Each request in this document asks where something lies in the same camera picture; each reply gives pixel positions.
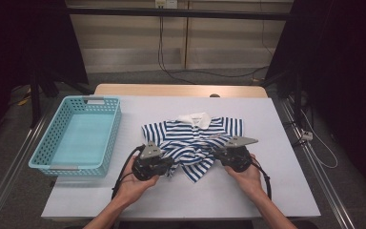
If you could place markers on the small brown table knob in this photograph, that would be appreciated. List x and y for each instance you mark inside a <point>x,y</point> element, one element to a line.
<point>214,95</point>

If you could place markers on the black metal stand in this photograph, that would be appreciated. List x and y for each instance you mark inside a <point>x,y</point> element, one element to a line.
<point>35,95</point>

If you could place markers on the blue white striped baby romper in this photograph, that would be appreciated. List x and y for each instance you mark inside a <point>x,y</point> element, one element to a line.
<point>190,140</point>

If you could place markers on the wooden table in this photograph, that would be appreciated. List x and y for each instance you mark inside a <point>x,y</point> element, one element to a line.
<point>171,90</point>

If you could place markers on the black curtain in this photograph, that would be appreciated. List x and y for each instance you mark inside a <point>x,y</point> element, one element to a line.
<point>19,47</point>
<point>346,79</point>

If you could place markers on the light blue plastic basket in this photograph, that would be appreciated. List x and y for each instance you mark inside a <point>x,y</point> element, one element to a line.
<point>82,136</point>

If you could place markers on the person's left hand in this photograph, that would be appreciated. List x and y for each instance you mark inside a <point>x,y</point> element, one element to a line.
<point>133,189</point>

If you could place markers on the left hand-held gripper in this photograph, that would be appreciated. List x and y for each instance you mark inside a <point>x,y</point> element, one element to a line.
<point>149,167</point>

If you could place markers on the white wall socket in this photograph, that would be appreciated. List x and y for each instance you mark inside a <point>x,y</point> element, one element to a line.
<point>166,4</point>

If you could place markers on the person's right hand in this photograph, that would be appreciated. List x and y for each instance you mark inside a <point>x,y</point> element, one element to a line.
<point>251,183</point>

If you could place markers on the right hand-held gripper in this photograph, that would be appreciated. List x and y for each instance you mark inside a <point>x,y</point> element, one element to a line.
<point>236,159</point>

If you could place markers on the metal floor rail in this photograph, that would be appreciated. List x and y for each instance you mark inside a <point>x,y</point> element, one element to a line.
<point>9,178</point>
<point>321,171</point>

